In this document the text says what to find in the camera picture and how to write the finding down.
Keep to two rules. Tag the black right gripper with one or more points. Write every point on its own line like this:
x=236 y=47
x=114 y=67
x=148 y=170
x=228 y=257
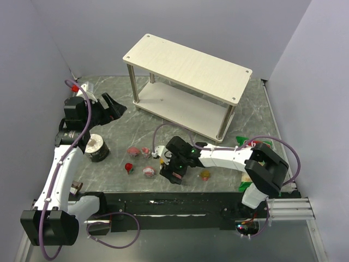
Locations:
x=171 y=173

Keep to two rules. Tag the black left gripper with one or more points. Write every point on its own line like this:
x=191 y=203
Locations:
x=108 y=109

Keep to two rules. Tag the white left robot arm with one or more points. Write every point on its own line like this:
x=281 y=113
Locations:
x=51 y=221

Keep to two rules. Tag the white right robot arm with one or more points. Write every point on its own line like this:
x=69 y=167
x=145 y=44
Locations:
x=266 y=168

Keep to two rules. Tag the two-tier white wooden shelf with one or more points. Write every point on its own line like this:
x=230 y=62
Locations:
x=185 y=86

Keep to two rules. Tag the pink white lying toy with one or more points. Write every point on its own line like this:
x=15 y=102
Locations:
x=149 y=171

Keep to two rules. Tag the olive brown pink toy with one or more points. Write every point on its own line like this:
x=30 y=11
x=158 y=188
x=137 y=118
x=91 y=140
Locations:
x=205 y=175

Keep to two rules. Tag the pink white stacked toy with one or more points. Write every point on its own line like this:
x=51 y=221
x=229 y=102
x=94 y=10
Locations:
x=146 y=152

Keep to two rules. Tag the pink round toy left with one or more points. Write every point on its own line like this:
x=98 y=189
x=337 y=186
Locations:
x=133 y=151

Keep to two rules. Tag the red cherry toy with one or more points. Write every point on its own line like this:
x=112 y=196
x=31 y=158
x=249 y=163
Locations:
x=129 y=167

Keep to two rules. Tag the green cassava chips bag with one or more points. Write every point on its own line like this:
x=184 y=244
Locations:
x=246 y=181

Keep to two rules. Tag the brown snack packet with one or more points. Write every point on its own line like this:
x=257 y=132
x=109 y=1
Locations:
x=75 y=187

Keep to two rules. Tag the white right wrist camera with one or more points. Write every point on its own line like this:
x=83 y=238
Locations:
x=161 y=152

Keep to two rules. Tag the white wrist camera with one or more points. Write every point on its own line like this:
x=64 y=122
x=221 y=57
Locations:
x=161 y=152
x=88 y=89

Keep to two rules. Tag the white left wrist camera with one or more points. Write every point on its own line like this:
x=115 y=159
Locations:
x=88 y=89

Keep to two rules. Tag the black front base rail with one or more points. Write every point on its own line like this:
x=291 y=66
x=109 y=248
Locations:
x=152 y=211

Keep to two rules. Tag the aluminium frame rail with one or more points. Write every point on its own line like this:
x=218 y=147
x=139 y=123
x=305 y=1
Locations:
x=291 y=209

